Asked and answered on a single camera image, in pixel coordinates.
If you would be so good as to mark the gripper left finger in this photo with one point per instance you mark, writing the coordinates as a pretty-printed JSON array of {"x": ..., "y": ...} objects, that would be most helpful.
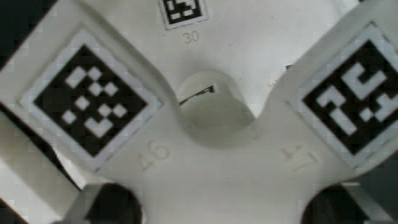
[{"x": 105, "y": 206}]

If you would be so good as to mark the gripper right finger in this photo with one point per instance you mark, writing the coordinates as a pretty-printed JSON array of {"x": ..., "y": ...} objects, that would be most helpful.
[{"x": 345, "y": 206}]

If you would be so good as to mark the white cross-shaped table base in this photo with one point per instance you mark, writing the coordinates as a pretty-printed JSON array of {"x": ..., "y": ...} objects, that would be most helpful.
[{"x": 206, "y": 180}]

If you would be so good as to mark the white cylindrical table leg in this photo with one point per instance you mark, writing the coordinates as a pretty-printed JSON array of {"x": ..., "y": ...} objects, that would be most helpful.
[{"x": 215, "y": 109}]

